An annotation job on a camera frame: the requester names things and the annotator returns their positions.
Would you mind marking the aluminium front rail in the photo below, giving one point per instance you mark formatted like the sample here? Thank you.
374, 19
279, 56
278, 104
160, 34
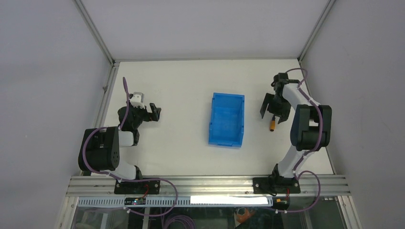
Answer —
185, 186

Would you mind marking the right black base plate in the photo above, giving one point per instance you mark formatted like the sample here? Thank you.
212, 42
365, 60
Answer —
275, 185

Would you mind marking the right aluminium frame post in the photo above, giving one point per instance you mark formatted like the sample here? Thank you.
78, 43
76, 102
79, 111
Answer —
318, 25

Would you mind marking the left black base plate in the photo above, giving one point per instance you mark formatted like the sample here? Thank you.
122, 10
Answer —
137, 188

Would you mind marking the blue plastic bin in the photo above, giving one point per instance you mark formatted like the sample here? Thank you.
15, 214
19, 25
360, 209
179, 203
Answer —
227, 121

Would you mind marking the orange object below table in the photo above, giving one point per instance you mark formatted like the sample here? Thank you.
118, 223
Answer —
243, 214

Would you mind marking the white slotted cable duct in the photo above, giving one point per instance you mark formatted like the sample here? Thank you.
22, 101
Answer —
166, 202

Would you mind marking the small black circuit board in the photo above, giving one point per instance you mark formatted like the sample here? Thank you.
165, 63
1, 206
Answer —
134, 201

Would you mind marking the aluminium frame post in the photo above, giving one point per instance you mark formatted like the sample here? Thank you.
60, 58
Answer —
93, 30
318, 25

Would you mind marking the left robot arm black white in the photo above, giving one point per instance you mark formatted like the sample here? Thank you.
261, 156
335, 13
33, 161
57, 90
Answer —
100, 149

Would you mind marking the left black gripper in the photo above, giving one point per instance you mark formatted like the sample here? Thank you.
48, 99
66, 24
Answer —
148, 116

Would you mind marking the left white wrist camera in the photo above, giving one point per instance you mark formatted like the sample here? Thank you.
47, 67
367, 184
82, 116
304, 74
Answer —
136, 99

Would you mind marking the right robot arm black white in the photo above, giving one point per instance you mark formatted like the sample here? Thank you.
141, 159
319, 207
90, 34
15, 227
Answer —
310, 130

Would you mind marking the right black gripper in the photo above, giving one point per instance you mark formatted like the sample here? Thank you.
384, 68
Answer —
283, 113

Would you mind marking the left aluminium frame post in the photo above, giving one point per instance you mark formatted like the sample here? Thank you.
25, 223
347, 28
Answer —
93, 30

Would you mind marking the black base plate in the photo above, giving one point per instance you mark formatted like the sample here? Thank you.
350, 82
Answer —
137, 188
275, 185

